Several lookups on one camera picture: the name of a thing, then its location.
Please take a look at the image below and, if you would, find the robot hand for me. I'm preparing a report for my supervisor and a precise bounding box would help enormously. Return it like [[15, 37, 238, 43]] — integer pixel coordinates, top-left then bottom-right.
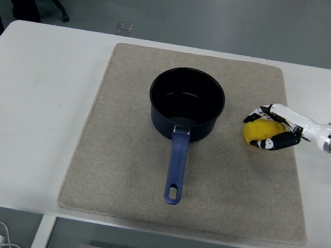
[[239, 99, 331, 159]]

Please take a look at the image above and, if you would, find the yellow potato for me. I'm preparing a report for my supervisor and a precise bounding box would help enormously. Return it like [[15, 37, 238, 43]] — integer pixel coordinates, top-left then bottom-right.
[[241, 115, 288, 150]]

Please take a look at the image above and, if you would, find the beige fabric mat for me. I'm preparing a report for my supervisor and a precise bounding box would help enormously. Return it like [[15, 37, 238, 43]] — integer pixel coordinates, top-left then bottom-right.
[[56, 37, 329, 247]]

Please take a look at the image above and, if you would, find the metal floor socket plate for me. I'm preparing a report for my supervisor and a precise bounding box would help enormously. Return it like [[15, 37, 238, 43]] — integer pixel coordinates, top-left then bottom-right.
[[115, 21, 134, 33]]

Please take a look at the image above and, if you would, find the white table leg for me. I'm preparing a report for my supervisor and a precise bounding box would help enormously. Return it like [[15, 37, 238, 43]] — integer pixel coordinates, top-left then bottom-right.
[[29, 213, 58, 248]]

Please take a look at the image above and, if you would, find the blue pot with handle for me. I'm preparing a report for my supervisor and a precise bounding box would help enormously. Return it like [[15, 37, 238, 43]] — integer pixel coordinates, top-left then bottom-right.
[[136, 62, 230, 211]]

